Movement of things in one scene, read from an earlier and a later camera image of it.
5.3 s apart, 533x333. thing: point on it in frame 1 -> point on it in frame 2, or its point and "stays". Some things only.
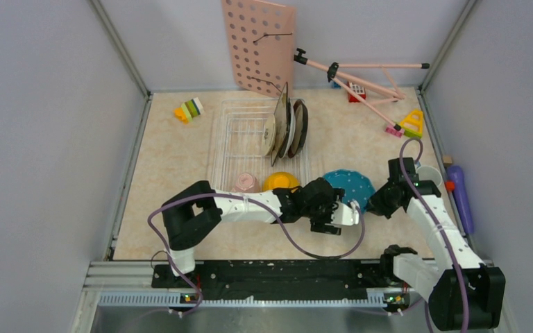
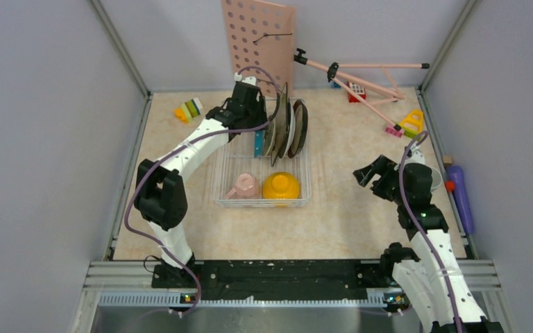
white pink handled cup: x=247 y=183 stays
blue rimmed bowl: x=357 y=186 -> x=259 y=143
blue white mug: x=425 y=173 stays
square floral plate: x=282 y=118 stays
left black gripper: x=320 y=225 -> x=259 y=106
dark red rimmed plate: x=300 y=122 stays
